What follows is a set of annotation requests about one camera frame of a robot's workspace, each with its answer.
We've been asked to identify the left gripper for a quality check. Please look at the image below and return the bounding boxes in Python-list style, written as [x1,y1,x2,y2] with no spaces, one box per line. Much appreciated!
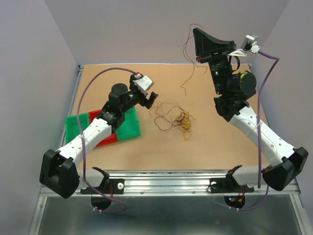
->
[120,75,157,114]

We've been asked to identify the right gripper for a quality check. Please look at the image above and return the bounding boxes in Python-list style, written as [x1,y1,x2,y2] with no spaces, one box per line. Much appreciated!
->
[192,28,236,95]

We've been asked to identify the pulled-out red wire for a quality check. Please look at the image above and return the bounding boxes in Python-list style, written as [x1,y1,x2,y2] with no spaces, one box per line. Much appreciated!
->
[180,23,207,96]

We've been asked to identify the wire bundle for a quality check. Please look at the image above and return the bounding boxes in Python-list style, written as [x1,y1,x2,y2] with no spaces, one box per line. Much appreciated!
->
[148,100,198,141]

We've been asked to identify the green bin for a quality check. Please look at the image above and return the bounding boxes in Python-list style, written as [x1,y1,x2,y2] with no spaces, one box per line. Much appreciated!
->
[116,107,141,141]
[65,113,89,143]

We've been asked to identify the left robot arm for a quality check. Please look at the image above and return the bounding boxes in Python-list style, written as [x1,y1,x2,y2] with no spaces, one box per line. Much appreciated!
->
[39,73,157,199]

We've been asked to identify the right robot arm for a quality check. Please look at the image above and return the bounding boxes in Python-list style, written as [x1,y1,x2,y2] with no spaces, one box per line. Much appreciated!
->
[193,27,309,191]

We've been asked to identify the red bin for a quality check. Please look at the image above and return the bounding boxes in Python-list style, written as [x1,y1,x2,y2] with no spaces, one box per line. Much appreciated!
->
[88,110,118,147]

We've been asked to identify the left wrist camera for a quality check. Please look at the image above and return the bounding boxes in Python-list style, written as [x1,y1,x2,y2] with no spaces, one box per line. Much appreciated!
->
[134,75,154,95]

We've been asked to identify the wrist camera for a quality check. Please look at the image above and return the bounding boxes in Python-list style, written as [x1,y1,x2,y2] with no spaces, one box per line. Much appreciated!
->
[134,75,154,95]
[241,35,260,54]

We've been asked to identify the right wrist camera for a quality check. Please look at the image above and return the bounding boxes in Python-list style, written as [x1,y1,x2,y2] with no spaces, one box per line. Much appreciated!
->
[241,35,260,54]

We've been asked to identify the aluminium rail frame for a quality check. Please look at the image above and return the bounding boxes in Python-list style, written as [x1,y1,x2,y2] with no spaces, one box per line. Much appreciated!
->
[40,64,301,196]

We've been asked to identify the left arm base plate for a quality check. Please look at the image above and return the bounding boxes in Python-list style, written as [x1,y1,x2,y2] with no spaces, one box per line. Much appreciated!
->
[80,178,126,195]

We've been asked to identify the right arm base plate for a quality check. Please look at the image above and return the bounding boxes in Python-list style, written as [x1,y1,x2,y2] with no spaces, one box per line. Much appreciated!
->
[207,178,254,193]

